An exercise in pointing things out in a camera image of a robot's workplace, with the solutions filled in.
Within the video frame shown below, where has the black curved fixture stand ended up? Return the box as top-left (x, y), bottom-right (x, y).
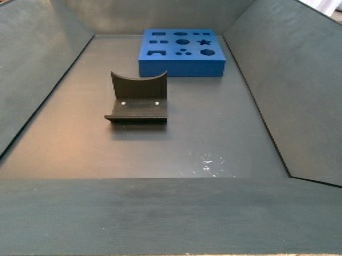
top-left (105, 73), bottom-right (169, 122)

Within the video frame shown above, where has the blue foam shape-cutout block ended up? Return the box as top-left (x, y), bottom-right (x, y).
top-left (138, 29), bottom-right (226, 77)

